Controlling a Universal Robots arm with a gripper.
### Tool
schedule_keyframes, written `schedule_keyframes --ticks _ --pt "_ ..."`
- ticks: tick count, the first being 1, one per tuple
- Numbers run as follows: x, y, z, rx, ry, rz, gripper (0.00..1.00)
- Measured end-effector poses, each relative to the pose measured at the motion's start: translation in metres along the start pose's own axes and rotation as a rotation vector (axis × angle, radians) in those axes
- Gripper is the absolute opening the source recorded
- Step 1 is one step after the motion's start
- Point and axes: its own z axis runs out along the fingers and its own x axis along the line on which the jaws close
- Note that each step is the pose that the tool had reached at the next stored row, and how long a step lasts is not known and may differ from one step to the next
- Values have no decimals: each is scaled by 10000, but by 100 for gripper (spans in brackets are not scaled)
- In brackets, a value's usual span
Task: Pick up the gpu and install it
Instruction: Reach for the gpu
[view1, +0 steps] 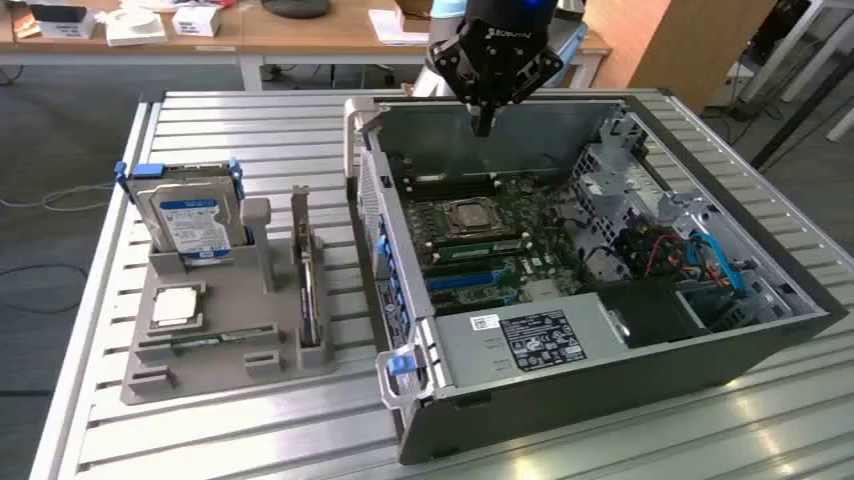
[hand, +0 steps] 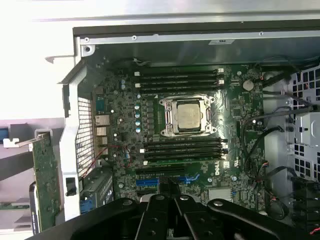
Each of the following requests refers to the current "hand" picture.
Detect RAM slot white latches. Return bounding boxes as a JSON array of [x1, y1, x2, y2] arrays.
[[134, 79, 225, 92], [142, 156, 227, 168], [139, 143, 229, 154], [134, 68, 225, 79]]

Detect thin red wire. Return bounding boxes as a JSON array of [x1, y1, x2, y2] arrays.
[[81, 144, 133, 179]]

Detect RAM slot black latches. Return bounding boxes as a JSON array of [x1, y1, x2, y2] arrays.
[[138, 65, 221, 74], [138, 76, 222, 85], [144, 149, 228, 160], [143, 137, 227, 148]]

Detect blue expansion slot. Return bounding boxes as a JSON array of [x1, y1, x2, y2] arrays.
[[135, 174, 200, 188]]

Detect silver chipset heat sink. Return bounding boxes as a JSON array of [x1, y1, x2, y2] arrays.
[[208, 187, 233, 201]]

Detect blue card retention clip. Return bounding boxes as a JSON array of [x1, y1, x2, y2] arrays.
[[79, 196, 98, 215]]

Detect black wire bundle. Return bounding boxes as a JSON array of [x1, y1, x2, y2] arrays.
[[240, 117, 286, 193]]

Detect black and silver PC case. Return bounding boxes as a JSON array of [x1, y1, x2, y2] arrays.
[[44, 14, 320, 240]]

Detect silver CPU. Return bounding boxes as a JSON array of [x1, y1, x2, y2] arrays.
[[176, 102, 205, 132]]

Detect perforated metal disk cage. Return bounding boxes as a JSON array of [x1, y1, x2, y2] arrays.
[[287, 64, 320, 181]]

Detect silver coin cell battery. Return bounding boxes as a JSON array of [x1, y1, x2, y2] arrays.
[[242, 79, 255, 92]]

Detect metal CPU socket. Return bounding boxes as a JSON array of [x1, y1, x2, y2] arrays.
[[158, 93, 217, 137]]

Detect green motherboard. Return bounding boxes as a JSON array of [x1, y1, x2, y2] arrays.
[[91, 63, 266, 216]]

